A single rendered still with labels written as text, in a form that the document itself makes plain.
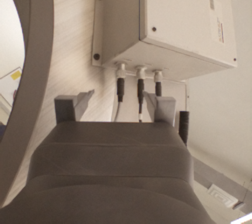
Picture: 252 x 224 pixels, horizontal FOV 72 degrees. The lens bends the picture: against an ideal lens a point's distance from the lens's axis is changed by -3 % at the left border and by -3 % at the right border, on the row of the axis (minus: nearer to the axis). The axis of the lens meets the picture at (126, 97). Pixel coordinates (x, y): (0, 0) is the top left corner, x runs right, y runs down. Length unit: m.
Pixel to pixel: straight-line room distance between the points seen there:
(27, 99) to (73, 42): 0.12
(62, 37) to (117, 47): 0.09
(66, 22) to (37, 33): 0.08
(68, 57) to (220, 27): 0.23
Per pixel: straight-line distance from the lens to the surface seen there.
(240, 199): 5.21
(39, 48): 0.22
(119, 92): 0.25
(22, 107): 0.21
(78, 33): 0.30
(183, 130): 0.35
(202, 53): 0.25
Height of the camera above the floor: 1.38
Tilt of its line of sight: 28 degrees up
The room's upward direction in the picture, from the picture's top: 47 degrees clockwise
